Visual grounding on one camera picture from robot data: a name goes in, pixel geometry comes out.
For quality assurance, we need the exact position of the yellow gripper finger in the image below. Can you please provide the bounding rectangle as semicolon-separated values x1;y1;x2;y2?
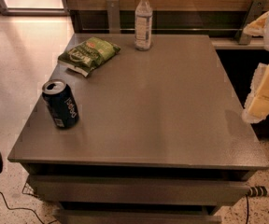
243;11;269;36
242;63;269;123

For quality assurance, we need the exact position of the green jalapeno chip bag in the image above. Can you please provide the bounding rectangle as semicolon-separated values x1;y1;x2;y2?
58;37;120;77

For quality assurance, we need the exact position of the clear plastic water bottle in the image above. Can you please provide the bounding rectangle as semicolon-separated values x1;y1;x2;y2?
134;0;153;50

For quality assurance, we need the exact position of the grey drawer cabinet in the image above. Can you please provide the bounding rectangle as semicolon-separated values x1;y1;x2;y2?
9;35;269;224

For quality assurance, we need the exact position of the blue pepsi soda can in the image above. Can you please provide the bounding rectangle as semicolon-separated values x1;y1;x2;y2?
42;79;79;129

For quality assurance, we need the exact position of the right grey metal bracket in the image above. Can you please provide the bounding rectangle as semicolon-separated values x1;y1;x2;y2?
234;0;267;45

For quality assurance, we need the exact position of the grey metal bracket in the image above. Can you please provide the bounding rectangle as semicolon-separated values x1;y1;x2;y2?
234;0;267;45
106;0;120;34

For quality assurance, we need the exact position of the striped white cable plug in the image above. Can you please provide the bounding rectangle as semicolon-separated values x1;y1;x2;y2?
248;186;269;197

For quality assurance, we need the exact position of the left grey metal bracket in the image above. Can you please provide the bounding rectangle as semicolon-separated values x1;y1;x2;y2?
106;0;120;34

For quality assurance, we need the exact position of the black floor cable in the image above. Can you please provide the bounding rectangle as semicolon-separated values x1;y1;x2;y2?
0;182;59;224

